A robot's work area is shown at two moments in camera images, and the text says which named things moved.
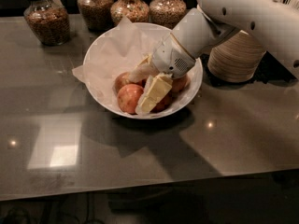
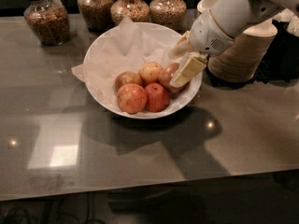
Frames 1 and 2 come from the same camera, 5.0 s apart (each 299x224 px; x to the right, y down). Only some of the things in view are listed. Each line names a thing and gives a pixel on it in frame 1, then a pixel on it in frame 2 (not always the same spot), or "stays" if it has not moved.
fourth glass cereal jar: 166,7 stays
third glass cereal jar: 130,6 stays
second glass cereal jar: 96,5 stays
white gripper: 170,59 -> 207,38
